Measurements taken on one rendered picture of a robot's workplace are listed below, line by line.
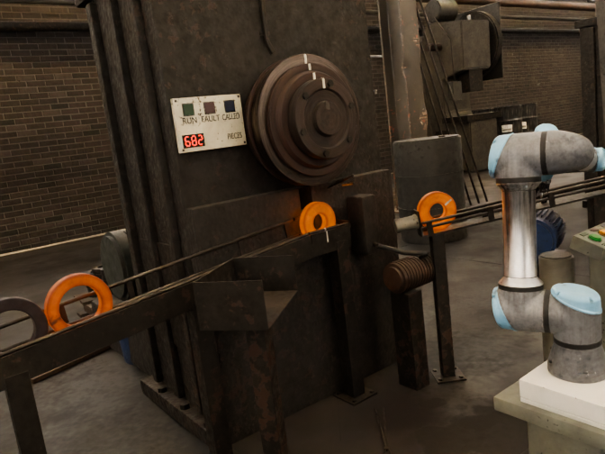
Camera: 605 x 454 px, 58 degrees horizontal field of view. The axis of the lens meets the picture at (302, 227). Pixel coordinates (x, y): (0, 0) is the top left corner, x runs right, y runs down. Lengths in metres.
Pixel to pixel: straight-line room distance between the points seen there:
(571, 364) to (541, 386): 0.10
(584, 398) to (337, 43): 1.57
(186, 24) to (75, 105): 6.09
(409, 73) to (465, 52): 3.64
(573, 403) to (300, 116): 1.17
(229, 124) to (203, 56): 0.24
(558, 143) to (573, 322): 0.46
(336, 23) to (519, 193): 1.16
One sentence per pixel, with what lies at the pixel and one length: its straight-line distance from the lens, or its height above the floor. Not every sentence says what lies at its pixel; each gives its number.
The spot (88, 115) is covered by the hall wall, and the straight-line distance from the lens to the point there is 8.06.
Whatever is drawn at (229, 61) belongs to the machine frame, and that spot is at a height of 1.35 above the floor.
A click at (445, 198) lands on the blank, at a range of 2.25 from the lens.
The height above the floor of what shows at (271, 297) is 0.60.
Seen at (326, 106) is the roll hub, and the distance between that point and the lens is 1.96.
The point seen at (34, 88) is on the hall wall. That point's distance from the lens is 7.94.
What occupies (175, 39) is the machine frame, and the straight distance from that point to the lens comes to 1.97.
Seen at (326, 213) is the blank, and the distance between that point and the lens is 2.11.
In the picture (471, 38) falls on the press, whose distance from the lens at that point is 9.97.
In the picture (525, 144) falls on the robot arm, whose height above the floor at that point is 0.98.
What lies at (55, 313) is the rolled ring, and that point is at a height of 0.68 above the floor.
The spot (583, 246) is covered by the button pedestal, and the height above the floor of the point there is 0.58.
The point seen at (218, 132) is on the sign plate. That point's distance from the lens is 1.97.
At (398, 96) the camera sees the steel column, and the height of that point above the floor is 1.31.
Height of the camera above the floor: 1.09
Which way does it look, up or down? 10 degrees down
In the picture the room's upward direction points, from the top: 7 degrees counter-clockwise
